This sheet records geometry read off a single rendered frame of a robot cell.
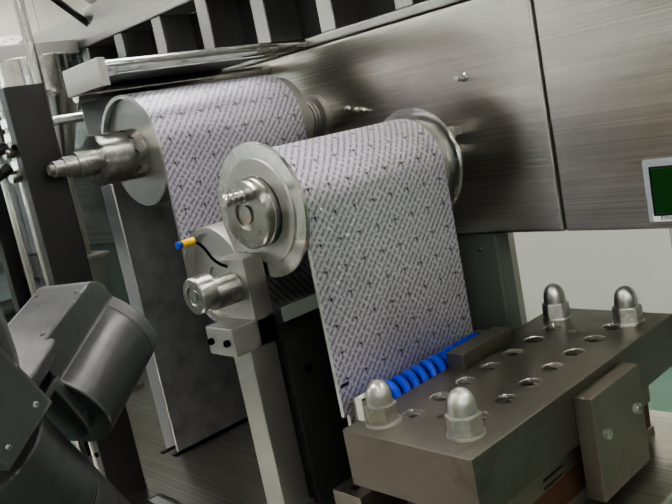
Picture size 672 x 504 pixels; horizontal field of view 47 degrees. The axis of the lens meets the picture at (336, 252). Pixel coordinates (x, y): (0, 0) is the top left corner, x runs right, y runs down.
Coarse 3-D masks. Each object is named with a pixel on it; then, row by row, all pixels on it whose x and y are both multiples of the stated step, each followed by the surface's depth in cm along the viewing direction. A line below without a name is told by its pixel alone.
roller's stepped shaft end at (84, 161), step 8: (72, 152) 95; (80, 152) 95; (88, 152) 95; (96, 152) 96; (64, 160) 93; (72, 160) 94; (80, 160) 94; (88, 160) 95; (96, 160) 95; (48, 168) 93; (56, 168) 93; (64, 168) 93; (72, 168) 94; (80, 168) 94; (88, 168) 95; (96, 168) 96; (56, 176) 93; (64, 176) 94; (72, 176) 95; (80, 176) 95
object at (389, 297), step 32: (384, 224) 87; (416, 224) 91; (448, 224) 95; (320, 256) 81; (352, 256) 84; (384, 256) 87; (416, 256) 91; (448, 256) 95; (320, 288) 81; (352, 288) 84; (384, 288) 87; (416, 288) 91; (448, 288) 95; (352, 320) 84; (384, 320) 87; (416, 320) 91; (448, 320) 95; (352, 352) 84; (384, 352) 87; (416, 352) 91; (352, 384) 84
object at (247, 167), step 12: (432, 132) 96; (444, 156) 95; (240, 168) 83; (252, 168) 82; (264, 168) 80; (228, 180) 85; (276, 180) 79; (276, 192) 80; (288, 192) 79; (288, 204) 79; (288, 216) 80; (288, 228) 80; (288, 240) 81; (252, 252) 86; (264, 252) 84; (276, 252) 83; (288, 252) 81
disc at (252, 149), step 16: (240, 144) 83; (256, 144) 81; (240, 160) 83; (272, 160) 79; (224, 176) 86; (256, 176) 82; (288, 176) 78; (224, 192) 87; (224, 208) 88; (304, 208) 78; (224, 224) 89; (304, 224) 78; (304, 240) 79; (288, 256) 82; (272, 272) 84; (288, 272) 83
